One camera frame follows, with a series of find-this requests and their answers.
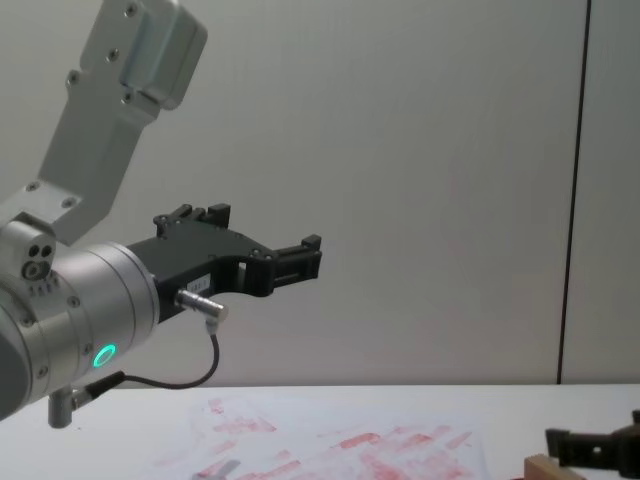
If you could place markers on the white table cloth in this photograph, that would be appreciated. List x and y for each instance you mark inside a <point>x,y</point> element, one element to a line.
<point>525,407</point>

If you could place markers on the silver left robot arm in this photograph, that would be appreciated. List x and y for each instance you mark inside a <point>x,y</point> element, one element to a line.
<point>95,300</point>

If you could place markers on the small wooden block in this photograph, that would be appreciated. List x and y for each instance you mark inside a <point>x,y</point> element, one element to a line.
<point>547,469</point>

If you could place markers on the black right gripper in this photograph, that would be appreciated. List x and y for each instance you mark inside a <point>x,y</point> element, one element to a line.
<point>632,445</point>

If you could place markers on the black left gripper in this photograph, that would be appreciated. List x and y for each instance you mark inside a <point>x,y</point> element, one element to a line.
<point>200,255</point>

